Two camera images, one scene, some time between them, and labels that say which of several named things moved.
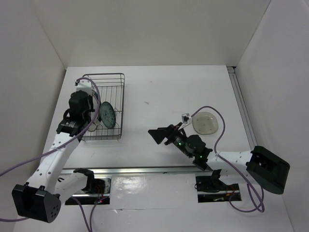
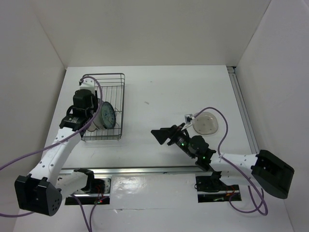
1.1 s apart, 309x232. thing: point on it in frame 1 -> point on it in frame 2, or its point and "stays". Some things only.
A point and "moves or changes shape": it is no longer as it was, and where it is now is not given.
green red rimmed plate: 95,106 moves or changes shape
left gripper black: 90,99 stays
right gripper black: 170,132 stays
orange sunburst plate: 92,127 stays
